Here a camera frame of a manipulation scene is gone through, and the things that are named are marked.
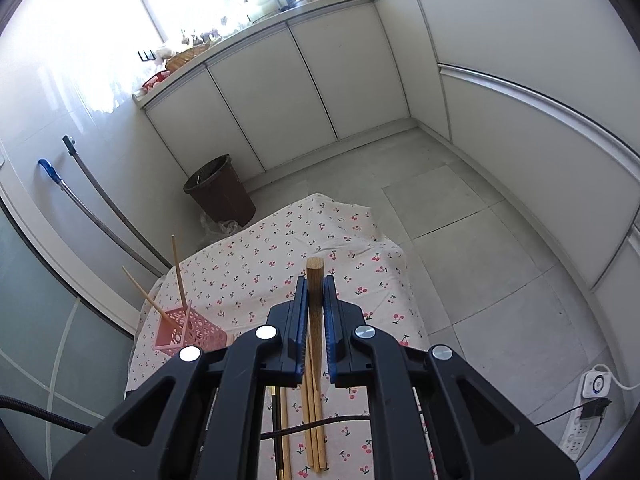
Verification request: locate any thin black cable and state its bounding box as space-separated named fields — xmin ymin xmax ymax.
xmin=534 ymin=398 xmax=587 ymax=427

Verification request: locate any white power strip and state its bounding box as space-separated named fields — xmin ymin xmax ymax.
xmin=562 ymin=365 xmax=614 ymax=459

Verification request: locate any black braided cable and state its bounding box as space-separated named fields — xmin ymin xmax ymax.
xmin=0 ymin=394 xmax=97 ymax=434

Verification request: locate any black plug adapter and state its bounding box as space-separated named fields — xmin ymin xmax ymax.
xmin=580 ymin=398 xmax=612 ymax=422

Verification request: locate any white kitchen cabinet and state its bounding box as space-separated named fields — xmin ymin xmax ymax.
xmin=367 ymin=0 xmax=640 ymax=461
xmin=134 ymin=0 xmax=417 ymax=197

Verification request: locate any cherry print tablecloth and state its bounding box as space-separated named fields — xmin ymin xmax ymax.
xmin=124 ymin=192 xmax=436 ymax=480

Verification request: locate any black chopstick with gold band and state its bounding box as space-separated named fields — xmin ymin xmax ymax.
xmin=272 ymin=387 xmax=283 ymax=480

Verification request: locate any grey metal mop handle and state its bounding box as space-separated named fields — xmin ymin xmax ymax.
xmin=62 ymin=135 xmax=174 ymax=269

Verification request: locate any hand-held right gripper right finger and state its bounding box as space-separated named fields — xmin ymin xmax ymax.
xmin=322 ymin=274 xmax=583 ymax=480

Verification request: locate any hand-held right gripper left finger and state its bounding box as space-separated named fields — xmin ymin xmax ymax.
xmin=50 ymin=275 xmax=311 ymax=480

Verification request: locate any clear plastic bag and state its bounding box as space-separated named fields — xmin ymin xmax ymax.
xmin=199 ymin=211 xmax=242 ymax=252

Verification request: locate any wicker basket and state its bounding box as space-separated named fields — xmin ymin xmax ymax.
xmin=165 ymin=42 xmax=212 ymax=72

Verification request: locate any white timer plug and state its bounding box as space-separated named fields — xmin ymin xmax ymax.
xmin=583 ymin=367 xmax=614 ymax=401

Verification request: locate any pink perforated chopstick basket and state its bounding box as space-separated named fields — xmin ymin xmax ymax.
xmin=152 ymin=304 xmax=235 ymax=357

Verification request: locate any white power cable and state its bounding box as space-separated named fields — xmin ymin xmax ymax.
xmin=606 ymin=366 xmax=640 ymax=392

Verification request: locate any wooden chopstick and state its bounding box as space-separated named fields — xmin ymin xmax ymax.
xmin=314 ymin=385 xmax=329 ymax=472
xmin=280 ymin=387 xmax=291 ymax=480
xmin=306 ymin=257 xmax=326 ymax=472
xmin=122 ymin=266 xmax=169 ymax=327
xmin=171 ymin=235 xmax=193 ymax=312

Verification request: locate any metal mop handle blue tip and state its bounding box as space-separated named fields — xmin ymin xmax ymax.
xmin=38 ymin=159 xmax=162 ymax=281

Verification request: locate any brown trash bin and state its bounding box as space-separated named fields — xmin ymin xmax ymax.
xmin=182 ymin=154 xmax=257 ymax=227

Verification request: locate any glass sliding door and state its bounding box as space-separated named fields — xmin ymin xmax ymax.
xmin=0 ymin=150 xmax=167 ymax=466

